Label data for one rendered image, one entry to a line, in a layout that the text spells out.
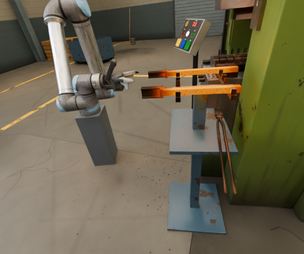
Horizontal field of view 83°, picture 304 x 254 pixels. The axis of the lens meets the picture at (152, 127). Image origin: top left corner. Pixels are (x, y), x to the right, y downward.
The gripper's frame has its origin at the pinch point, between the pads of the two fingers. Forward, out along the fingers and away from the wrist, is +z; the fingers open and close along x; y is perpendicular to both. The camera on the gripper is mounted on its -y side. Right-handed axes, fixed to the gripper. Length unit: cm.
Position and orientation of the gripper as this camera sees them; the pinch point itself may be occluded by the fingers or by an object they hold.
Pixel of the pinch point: (136, 75)
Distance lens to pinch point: 98.2
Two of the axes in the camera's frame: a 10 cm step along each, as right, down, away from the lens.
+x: -1.1, 5.7, -8.1
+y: 1.0, 8.2, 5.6
